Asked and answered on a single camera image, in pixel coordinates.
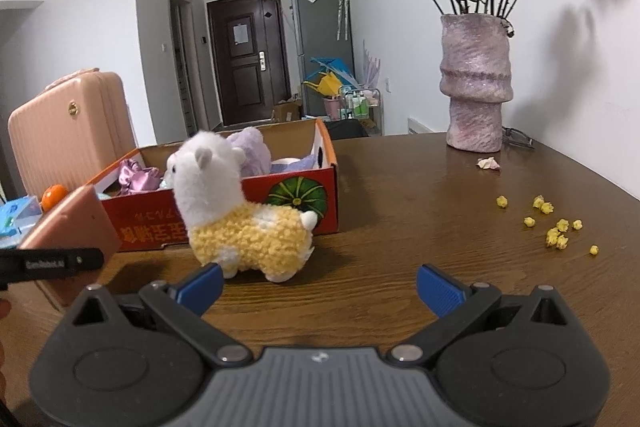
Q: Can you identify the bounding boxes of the lavender plush toy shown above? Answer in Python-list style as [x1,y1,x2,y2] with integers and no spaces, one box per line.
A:
[227,127,271,178]

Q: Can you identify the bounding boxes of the orange fruit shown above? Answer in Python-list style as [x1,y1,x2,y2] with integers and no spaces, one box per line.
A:
[40,184,68,213]

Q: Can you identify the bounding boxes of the brown cardboard carton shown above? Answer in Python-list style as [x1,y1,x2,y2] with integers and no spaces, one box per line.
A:
[271,100,302,124]

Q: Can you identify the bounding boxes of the purple textured vase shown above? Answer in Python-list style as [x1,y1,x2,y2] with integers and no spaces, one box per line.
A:
[439,13,513,154]

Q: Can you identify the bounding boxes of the person right hand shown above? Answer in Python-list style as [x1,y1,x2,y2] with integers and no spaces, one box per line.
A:
[0,299,11,401]

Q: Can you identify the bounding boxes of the black chair back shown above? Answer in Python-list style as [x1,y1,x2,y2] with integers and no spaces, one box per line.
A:
[326,119,369,141]

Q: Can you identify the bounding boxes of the dark brown entrance door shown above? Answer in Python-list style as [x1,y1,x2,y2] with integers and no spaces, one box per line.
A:
[206,0,292,127]

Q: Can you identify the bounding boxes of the black eyeglasses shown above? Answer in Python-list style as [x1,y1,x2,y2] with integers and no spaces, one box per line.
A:
[502,127,535,150]

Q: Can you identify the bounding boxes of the cluttered utility cart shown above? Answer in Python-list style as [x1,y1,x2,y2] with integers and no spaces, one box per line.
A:
[323,86,384,135]

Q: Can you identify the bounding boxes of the fallen pink petal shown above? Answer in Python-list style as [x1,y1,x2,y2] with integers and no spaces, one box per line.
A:
[476,157,501,171]

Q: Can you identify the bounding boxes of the white yellow alpaca plush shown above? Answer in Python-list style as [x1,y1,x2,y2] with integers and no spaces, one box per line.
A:
[165,131,318,284]

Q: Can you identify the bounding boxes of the pink layered sponge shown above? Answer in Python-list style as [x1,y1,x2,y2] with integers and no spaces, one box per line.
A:
[18,185,122,311]

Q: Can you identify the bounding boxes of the grey refrigerator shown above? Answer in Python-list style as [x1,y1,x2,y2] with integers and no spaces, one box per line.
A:
[292,0,354,116]

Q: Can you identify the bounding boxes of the pink suitcase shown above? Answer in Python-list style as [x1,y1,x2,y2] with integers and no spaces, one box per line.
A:
[8,68,136,196]

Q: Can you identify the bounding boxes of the yellow flower bits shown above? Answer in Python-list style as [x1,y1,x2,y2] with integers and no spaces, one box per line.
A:
[521,194,585,251]

